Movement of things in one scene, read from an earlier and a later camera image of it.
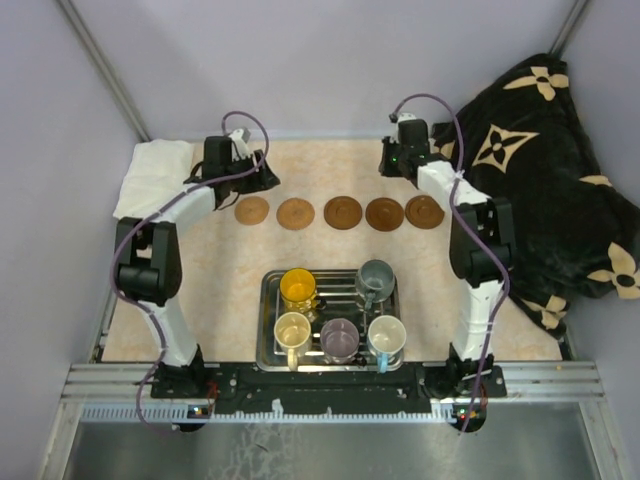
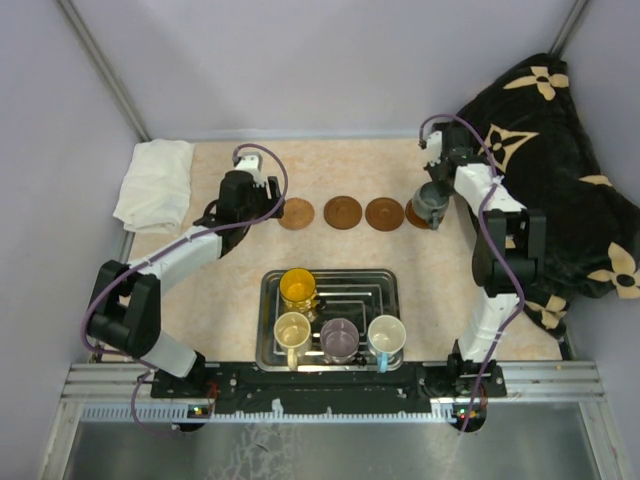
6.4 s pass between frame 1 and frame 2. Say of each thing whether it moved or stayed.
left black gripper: moved
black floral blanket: stayed
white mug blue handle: stayed
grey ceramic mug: moved
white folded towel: stayed
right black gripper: moved
